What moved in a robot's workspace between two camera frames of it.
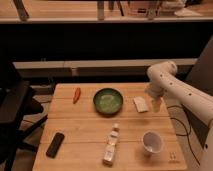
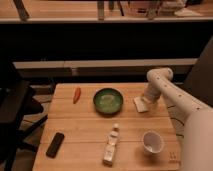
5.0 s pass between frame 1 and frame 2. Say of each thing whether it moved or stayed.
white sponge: stayed
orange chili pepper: stayed
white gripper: moved
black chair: stayed
